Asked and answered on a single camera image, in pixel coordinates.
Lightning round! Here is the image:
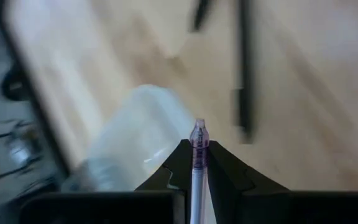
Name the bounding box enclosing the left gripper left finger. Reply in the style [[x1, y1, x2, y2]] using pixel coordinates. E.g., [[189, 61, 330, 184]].
[[134, 138, 193, 224]]

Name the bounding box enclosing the purple pen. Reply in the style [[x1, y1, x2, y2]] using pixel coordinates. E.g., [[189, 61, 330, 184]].
[[189, 118, 218, 224]]

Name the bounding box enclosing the clear plastic supply box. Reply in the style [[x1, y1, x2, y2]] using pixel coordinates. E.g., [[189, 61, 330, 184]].
[[85, 83, 198, 192]]

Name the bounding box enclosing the black pen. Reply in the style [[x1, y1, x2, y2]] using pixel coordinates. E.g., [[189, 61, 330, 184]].
[[233, 0, 257, 144], [190, 0, 214, 34]]

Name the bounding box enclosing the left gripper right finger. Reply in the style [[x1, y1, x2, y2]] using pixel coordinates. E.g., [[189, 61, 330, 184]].
[[208, 140, 289, 224]]

